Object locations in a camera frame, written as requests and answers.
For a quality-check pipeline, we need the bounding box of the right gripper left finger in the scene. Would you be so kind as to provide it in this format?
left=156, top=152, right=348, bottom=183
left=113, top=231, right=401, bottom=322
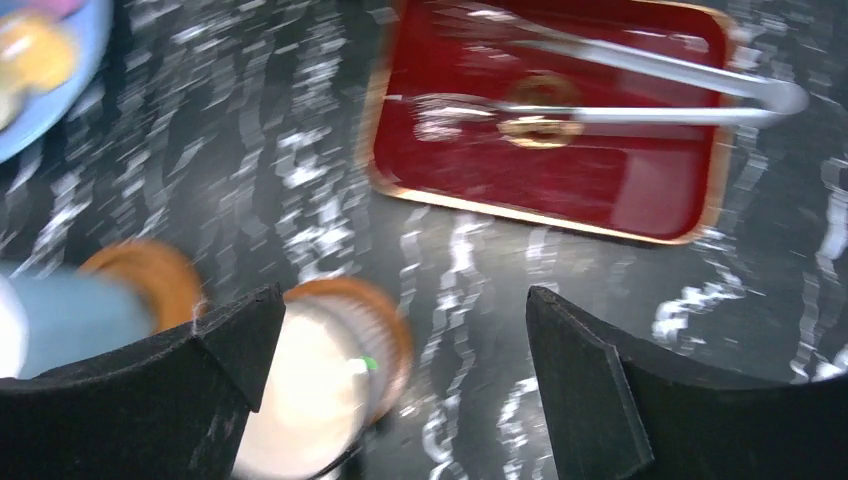
left=1, top=284, right=285, bottom=479

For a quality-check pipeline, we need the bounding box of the blue three-tier cake stand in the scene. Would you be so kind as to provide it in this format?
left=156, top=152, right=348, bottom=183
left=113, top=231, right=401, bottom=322
left=1, top=0, right=114, bottom=161

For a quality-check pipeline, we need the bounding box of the small orange round cookie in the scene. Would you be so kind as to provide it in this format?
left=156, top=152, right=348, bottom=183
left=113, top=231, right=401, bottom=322
left=1, top=9, right=79, bottom=93

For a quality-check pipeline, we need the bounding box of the light blue mug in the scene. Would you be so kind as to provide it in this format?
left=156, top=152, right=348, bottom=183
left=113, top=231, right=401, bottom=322
left=1, top=260, right=156, bottom=379

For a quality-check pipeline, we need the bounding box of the red serving tray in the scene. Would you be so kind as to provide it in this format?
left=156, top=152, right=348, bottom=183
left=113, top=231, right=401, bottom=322
left=358, top=1, right=732, bottom=244

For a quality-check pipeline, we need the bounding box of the brown wooden coaster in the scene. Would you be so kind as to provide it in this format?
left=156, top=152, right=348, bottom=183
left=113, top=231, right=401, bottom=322
left=79, top=239, right=204, bottom=333
left=284, top=276, right=414, bottom=424

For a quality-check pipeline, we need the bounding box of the white mug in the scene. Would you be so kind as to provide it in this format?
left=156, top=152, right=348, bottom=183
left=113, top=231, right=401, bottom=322
left=233, top=296, right=391, bottom=479

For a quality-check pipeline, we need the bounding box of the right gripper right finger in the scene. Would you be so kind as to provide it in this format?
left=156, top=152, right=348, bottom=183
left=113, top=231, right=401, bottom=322
left=526, top=286, right=847, bottom=479

